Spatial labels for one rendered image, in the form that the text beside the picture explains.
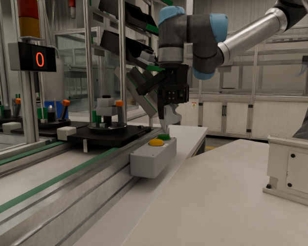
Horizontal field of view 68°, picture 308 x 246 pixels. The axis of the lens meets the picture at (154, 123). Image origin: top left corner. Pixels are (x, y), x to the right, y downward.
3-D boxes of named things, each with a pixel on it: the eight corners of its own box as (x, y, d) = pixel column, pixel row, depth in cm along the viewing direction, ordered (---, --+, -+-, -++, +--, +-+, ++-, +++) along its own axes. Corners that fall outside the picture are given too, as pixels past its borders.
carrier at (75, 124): (95, 127, 98) (94, 97, 96) (53, 140, 76) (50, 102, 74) (51, 123, 106) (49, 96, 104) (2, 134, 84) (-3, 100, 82)
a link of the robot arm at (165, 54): (154, 48, 66) (163, 51, 73) (154, 64, 66) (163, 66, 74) (180, 46, 63) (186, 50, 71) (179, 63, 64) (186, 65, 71)
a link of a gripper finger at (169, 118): (177, 136, 68) (178, 105, 67) (158, 134, 70) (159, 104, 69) (180, 133, 71) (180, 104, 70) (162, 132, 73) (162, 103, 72)
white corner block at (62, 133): (77, 138, 78) (76, 127, 77) (68, 141, 74) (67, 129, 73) (66, 137, 80) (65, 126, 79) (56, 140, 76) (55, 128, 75)
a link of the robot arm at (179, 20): (187, 3, 61) (155, 5, 63) (186, 46, 63) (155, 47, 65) (187, 12, 69) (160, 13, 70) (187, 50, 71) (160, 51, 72)
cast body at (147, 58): (152, 70, 99) (158, 54, 97) (147, 69, 95) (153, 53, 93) (138, 62, 102) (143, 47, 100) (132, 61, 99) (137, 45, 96)
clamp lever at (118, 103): (124, 122, 80) (123, 100, 79) (121, 123, 78) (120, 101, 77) (115, 122, 82) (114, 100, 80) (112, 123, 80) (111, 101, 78)
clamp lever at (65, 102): (65, 119, 89) (70, 101, 87) (62, 120, 87) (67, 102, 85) (58, 115, 90) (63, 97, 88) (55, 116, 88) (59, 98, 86)
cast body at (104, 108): (118, 114, 82) (117, 94, 81) (111, 116, 78) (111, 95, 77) (98, 113, 85) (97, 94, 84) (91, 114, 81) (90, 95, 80)
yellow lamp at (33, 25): (44, 38, 65) (43, 20, 64) (29, 35, 60) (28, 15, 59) (31, 40, 67) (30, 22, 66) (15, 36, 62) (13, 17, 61)
